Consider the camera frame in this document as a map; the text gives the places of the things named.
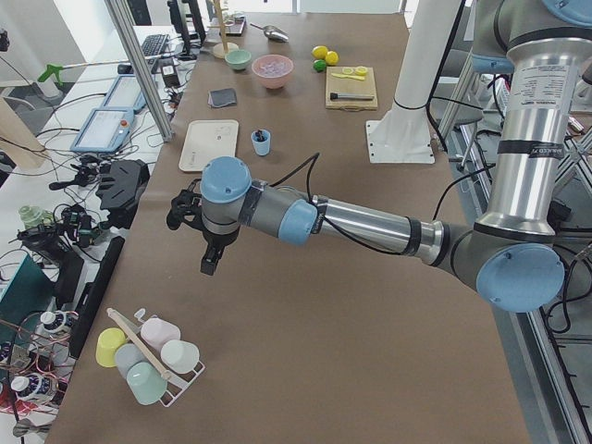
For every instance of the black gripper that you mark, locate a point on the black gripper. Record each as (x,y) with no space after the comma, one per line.
(216,241)

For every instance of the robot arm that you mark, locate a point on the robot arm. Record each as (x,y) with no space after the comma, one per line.
(506,255)

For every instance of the pink cup on rack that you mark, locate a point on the pink cup on rack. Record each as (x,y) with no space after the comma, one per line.
(156,332)

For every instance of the white cup on rack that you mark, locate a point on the white cup on rack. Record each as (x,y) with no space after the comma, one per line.
(180,356)

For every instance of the light blue cup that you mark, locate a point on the light blue cup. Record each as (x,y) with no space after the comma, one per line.
(261,148)

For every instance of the grey cup on rack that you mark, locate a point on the grey cup on rack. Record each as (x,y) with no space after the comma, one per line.
(126,357)

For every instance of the yellow cup on rack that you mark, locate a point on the yellow cup on rack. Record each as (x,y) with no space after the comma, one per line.
(108,342)

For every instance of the mint cup on rack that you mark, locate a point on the mint cup on rack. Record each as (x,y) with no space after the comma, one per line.
(146,383)

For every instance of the pile of ice cubes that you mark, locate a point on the pile of ice cubes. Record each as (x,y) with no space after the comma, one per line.
(271,68)

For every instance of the wooden cup tree stand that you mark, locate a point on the wooden cup tree stand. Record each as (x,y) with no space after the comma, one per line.
(221,49)

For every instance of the steel ice scoop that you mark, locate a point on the steel ice scoop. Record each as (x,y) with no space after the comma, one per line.
(273,33)

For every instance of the black stand on desk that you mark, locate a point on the black stand on desk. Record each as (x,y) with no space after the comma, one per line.
(120,189)

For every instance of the cream rabbit tray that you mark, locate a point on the cream rabbit tray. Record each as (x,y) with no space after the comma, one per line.
(206,140)

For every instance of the grey folded cloth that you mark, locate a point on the grey folded cloth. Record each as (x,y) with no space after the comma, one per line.
(222,98)

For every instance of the teach pendant lower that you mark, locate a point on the teach pendant lower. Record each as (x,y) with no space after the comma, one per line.
(104,130)

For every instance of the teach pendant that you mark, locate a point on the teach pendant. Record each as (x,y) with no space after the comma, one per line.
(104,130)
(125,92)

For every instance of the teach pendant upper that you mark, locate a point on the teach pendant upper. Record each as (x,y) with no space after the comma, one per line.
(125,92)

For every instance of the pink bowl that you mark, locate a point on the pink bowl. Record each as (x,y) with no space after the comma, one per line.
(275,83)

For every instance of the green bowl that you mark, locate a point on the green bowl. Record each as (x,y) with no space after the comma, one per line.
(238,59)

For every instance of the steel muddler black tip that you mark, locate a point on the steel muddler black tip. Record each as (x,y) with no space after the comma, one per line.
(334,96)

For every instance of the wooden cutting board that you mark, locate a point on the wooden cutting board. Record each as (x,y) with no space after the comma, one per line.
(334,85)

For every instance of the green lime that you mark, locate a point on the green lime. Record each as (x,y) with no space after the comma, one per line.
(320,65)

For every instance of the black keyboard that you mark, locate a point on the black keyboard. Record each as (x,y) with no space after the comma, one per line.
(155,45)

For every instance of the yellow plastic knife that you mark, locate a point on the yellow plastic knife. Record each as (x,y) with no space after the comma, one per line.
(347,76)

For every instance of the yellow lemon outer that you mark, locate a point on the yellow lemon outer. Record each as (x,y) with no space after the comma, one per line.
(319,52)

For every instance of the yellow lemon near lime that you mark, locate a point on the yellow lemon near lime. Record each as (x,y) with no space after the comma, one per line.
(331,58)

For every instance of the white wire cup rack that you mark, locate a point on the white wire cup rack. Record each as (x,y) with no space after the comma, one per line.
(177,384)

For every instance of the aluminium frame post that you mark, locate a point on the aluminium frame post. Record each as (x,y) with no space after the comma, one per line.
(119,13)

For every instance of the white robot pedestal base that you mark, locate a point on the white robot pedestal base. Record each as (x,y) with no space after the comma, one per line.
(402,135)

